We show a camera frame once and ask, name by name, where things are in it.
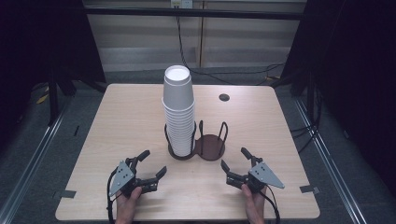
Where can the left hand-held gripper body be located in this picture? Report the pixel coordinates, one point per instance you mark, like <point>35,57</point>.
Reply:
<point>123,177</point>

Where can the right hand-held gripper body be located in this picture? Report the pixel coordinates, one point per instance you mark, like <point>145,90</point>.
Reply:
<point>264,175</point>

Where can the dark double cup holder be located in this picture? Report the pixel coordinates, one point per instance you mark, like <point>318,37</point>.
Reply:
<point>211,149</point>

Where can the stack of white paper cups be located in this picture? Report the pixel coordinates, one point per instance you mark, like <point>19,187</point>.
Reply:
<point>180,133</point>

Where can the person's left hand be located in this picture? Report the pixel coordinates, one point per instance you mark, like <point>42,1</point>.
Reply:
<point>126,205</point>

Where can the person's right hand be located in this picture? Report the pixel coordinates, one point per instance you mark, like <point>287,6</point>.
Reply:
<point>253,203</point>

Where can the grey tape strip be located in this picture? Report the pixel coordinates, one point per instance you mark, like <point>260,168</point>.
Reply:
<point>309,189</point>
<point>63,194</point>

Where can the round table grommet hole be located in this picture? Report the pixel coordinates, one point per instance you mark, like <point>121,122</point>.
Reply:
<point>224,97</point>

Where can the black metal stand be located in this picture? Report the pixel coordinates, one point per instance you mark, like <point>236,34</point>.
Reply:
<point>53,99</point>

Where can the yellow floor tape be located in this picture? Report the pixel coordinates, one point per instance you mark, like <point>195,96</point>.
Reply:
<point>42,99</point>

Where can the dark curtain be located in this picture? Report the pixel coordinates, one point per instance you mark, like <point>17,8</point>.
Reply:
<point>40,40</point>
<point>358,77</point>

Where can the black horizontal bar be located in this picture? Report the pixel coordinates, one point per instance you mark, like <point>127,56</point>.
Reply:
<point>218,14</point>

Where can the metal floor rail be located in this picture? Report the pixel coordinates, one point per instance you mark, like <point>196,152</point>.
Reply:
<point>330,161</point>
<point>34,161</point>

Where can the white wall power outlet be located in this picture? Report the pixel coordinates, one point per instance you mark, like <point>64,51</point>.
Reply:
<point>182,3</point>

